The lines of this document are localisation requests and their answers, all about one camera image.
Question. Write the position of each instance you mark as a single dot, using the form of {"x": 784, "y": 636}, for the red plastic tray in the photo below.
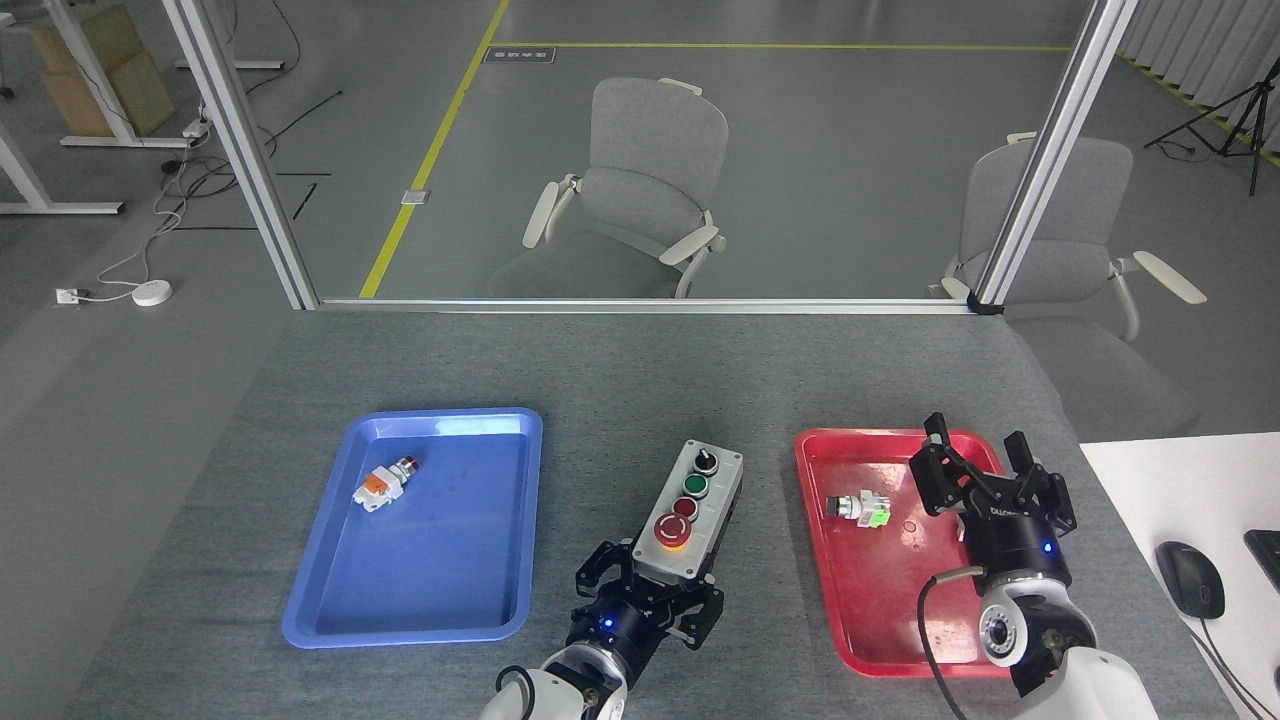
{"x": 865, "y": 600}

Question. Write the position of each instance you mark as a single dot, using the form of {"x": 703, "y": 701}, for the black post bracket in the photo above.
{"x": 985, "y": 305}

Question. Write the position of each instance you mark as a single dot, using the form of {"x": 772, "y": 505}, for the black keyboard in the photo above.
{"x": 1266, "y": 555}

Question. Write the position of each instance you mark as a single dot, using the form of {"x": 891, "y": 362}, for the silver floor outlet box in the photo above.
{"x": 416, "y": 197}

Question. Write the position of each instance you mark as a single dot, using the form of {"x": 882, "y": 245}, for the orange red push button switch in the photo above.
{"x": 383, "y": 485}

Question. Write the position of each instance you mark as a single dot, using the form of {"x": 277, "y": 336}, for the silver aluminium post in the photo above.
{"x": 1050, "y": 150}
{"x": 245, "y": 150}

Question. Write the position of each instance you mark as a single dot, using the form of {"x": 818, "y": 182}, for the grey office chair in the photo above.
{"x": 1080, "y": 270}
{"x": 645, "y": 190}

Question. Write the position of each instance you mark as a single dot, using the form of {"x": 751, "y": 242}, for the white power strip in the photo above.
{"x": 196, "y": 128}

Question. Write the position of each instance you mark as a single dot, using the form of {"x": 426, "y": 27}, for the grey control box with buttons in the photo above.
{"x": 690, "y": 510}

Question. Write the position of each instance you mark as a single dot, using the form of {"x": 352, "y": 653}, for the green switch with black button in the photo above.
{"x": 858, "y": 508}

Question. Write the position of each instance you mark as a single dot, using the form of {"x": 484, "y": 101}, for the large cardboard box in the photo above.
{"x": 140, "y": 100}

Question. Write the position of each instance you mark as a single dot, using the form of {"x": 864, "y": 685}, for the white side table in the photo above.
{"x": 1150, "y": 490}

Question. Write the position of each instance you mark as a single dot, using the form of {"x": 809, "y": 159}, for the white wall socket plug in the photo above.
{"x": 67, "y": 296}

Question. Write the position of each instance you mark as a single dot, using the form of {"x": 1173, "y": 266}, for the black tripod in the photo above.
{"x": 1252, "y": 110}

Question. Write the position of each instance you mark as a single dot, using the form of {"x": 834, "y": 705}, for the dark floor sign plate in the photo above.
{"x": 520, "y": 54}

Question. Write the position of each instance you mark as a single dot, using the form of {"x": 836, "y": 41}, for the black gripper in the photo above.
{"x": 1015, "y": 545}
{"x": 620, "y": 625}

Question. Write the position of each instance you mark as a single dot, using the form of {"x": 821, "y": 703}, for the white round floor device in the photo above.
{"x": 152, "y": 293}

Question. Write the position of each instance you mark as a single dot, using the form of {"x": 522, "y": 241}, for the white desk frame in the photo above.
{"x": 100, "y": 90}
{"x": 40, "y": 195}

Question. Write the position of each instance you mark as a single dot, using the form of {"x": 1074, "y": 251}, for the white vertical blinds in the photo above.
{"x": 1200, "y": 50}

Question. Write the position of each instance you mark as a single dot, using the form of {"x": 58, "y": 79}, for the blue plastic tray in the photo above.
{"x": 440, "y": 560}

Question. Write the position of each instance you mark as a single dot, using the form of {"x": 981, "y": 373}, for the silver aluminium rail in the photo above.
{"x": 640, "y": 306}

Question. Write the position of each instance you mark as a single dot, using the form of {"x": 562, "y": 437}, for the black computer mouse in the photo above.
{"x": 1190, "y": 578}

